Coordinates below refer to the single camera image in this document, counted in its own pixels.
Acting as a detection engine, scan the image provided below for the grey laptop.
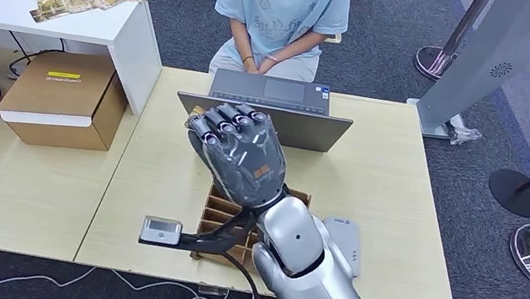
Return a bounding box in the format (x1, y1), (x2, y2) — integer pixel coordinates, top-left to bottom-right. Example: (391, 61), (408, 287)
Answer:
(170, 59), (360, 159)

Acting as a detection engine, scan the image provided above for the silver kiosk panel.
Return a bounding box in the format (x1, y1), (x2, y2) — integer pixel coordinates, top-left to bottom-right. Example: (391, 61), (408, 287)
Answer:
(401, 0), (530, 155)

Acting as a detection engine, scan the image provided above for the grey power adapter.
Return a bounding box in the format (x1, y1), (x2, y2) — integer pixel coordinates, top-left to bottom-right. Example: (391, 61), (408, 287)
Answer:
(196, 283), (229, 299)

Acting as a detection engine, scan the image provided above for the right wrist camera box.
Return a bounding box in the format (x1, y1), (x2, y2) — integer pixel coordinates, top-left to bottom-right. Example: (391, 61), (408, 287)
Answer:
(138, 214), (184, 249)

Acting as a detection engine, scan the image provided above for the clear plastic bag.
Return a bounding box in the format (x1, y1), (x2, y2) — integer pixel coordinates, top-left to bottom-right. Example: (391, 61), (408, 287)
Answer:
(443, 112), (485, 151)

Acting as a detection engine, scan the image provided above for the white card reader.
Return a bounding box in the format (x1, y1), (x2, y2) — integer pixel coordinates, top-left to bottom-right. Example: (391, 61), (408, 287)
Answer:
(314, 214), (370, 280)

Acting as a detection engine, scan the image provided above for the tan wooden stool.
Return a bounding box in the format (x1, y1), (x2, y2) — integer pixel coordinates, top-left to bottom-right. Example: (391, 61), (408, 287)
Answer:
(323, 29), (343, 46)

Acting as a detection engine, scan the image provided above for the person's left hand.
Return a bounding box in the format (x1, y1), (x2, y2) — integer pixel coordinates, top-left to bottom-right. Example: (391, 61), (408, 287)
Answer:
(257, 53), (281, 79)

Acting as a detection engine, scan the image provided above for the person's right hand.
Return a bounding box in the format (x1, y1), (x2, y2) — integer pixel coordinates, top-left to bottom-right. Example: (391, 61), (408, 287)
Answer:
(241, 53), (265, 76)

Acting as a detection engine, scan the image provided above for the person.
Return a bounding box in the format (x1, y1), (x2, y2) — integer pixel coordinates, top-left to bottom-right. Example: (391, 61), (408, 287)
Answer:
(202, 0), (354, 95)

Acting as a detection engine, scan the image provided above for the white counter shelf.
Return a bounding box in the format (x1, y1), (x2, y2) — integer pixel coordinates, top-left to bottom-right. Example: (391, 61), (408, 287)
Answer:
(0, 0), (175, 119)

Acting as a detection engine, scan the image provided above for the brown cardboard box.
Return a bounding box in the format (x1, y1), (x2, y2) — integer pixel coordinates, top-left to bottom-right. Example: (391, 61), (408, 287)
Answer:
(0, 39), (136, 161)

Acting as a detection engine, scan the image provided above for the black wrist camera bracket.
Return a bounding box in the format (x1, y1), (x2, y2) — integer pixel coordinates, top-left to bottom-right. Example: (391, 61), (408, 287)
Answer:
(137, 192), (264, 266)

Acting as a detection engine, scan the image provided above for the black power cable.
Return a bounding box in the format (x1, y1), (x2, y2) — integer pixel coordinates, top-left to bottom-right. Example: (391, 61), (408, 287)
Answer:
(0, 29), (67, 84)

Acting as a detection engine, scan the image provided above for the wooden slotted card organizer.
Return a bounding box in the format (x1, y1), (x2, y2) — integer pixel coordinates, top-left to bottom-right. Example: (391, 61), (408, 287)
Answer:
(188, 172), (314, 279)

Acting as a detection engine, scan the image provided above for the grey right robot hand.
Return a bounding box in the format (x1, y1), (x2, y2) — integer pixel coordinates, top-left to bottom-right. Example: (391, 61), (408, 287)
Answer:
(174, 94), (300, 215)

